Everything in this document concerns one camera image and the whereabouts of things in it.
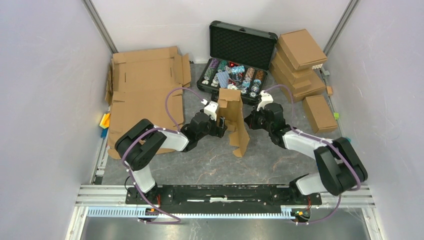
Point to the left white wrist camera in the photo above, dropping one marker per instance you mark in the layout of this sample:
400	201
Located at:
211	109

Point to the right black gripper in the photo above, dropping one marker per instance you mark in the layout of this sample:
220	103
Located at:
251	119

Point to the large bottom cardboard box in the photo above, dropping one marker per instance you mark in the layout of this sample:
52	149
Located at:
312	86

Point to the blue block at left wall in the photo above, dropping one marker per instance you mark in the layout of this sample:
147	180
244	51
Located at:
104	133

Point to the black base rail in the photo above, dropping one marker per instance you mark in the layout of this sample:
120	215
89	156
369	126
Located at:
228	199

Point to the stack of flat cardboard sheets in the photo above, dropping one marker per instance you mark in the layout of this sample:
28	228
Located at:
146	84

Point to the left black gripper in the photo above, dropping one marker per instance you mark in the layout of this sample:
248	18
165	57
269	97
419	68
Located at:
218	131

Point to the yellow orange block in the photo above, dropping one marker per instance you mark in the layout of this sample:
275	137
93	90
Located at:
105	121

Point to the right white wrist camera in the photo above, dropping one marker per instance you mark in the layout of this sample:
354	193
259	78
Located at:
265	99

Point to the small folded cardboard box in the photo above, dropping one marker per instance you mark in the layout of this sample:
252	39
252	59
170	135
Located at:
319	114

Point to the black poker chip case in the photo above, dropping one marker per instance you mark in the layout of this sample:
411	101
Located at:
245	53

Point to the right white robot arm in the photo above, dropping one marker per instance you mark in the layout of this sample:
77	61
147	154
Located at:
339	166

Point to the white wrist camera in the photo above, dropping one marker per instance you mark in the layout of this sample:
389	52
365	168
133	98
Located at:
211	109
265	99

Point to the small wooden cube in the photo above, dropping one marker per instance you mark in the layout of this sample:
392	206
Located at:
329	91

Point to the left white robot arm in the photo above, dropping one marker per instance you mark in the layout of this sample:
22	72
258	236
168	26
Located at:
140	144

